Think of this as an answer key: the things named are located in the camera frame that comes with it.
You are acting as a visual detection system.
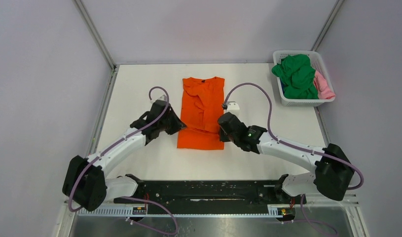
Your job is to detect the orange t shirt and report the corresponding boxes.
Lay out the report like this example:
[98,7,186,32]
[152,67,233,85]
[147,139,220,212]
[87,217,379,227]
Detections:
[177,77,225,151]

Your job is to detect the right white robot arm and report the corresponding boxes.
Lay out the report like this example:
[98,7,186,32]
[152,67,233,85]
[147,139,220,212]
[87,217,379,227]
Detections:
[218,112,355,203]

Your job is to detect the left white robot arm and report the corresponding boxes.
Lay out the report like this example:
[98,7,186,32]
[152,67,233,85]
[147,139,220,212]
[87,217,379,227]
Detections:
[62,99,186,211]

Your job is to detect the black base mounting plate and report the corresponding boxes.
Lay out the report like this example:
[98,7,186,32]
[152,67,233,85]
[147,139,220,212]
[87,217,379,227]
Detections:
[113,180,301,214]

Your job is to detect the green t shirt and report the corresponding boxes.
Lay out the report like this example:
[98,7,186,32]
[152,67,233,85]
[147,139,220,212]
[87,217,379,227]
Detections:
[271,54,318,100]

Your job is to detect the pink t shirt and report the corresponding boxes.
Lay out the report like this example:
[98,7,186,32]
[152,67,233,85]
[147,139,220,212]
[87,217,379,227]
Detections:
[313,71,335,100]

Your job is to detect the white plastic basket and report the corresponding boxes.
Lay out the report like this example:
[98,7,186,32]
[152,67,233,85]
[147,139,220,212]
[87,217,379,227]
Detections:
[273,50,335,107]

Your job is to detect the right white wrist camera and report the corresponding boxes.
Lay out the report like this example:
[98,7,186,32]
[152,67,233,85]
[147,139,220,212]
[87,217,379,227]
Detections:
[222,101,240,116]

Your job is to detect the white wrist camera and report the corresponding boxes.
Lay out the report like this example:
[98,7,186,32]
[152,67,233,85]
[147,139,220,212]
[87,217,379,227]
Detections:
[157,95,168,101]
[222,101,240,116]

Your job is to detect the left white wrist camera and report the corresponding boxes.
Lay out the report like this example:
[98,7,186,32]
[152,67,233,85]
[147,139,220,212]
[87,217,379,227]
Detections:
[157,95,168,101]

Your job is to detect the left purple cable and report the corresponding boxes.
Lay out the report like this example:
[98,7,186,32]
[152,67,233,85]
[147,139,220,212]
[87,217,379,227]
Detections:
[68,86,179,236]

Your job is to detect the purple cable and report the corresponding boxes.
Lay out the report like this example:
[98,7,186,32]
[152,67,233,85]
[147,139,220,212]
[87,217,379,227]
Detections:
[221,82,365,237]
[68,86,179,236]

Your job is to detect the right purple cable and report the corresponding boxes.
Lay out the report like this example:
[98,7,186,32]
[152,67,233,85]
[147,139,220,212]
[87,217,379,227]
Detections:
[221,82,365,237]

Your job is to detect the white slotted cable duct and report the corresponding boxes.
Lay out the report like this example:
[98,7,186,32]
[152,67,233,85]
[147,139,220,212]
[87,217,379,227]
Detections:
[77,204,289,218]

